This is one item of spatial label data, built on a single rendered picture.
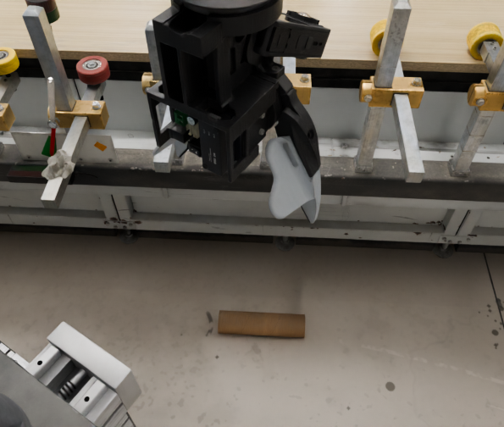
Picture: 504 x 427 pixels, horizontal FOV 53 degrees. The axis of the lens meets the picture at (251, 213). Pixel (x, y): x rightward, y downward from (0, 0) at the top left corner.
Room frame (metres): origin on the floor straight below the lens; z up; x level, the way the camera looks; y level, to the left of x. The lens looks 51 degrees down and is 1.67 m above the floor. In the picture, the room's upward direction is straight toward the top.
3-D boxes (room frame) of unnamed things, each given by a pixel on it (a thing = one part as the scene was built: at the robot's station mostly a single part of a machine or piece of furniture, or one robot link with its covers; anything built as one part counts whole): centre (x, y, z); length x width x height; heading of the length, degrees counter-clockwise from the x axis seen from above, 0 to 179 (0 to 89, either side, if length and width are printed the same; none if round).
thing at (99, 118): (0.99, 0.43, 0.85); 0.13 x 0.06 x 0.05; 87
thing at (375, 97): (0.95, -0.32, 0.95); 0.13 x 0.06 x 0.05; 87
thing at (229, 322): (0.82, -0.04, 0.04); 0.30 x 0.08 x 0.08; 87
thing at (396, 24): (0.95, -0.29, 0.93); 0.03 x 0.03 x 0.48; 87
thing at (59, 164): (0.79, 0.42, 0.87); 0.09 x 0.07 x 0.02; 177
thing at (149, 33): (0.97, 0.20, 0.86); 0.03 x 0.03 x 0.48; 87
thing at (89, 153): (0.97, 0.49, 0.75); 0.26 x 0.01 x 0.10; 87
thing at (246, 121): (0.30, 0.02, 1.46); 0.09 x 0.08 x 0.12; 146
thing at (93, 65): (1.11, 0.41, 0.85); 0.08 x 0.08 x 0.11
